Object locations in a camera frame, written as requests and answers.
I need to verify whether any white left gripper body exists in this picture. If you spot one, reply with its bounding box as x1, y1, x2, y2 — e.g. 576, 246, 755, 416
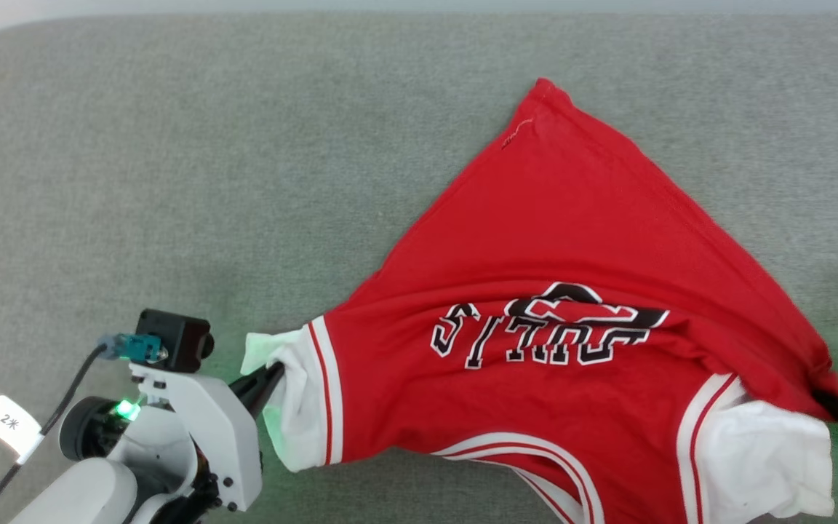
130, 362, 264, 513

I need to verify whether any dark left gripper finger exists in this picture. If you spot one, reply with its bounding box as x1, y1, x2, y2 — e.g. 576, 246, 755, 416
228, 362, 286, 420

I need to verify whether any red basketball jersey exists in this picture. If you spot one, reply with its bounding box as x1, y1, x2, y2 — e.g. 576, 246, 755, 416
240, 78, 838, 524

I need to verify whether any white paper label tag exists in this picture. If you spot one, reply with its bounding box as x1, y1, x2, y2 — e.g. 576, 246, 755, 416
0, 394, 46, 465

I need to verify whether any long black camera cable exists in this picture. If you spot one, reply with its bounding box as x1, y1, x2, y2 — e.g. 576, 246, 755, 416
0, 333, 167, 524

